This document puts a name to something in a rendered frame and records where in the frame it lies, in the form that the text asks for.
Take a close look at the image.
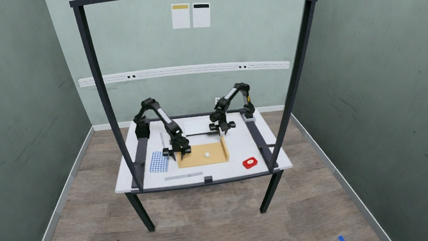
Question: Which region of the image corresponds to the dark grey metal frame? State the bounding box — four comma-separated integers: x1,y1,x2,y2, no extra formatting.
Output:
69,0,318,192

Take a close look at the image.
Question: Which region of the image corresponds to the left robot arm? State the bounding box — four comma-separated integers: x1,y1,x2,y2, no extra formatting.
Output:
133,98,189,148

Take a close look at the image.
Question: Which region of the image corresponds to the blue and white checkered box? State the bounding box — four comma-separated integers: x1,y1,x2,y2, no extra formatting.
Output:
149,151,169,173

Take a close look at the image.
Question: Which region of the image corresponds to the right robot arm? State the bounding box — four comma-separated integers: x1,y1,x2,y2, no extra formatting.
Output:
209,83,256,132

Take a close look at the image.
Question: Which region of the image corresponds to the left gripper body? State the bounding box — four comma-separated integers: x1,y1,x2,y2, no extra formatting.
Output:
162,143,192,156

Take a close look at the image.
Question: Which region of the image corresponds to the tan wooden tray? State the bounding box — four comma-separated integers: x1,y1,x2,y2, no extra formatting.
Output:
177,136,229,168

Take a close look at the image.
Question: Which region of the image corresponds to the white low shelf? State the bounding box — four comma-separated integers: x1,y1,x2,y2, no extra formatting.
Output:
184,118,216,135

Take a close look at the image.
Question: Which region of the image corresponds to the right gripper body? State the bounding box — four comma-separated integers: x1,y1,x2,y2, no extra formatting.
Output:
209,118,236,131

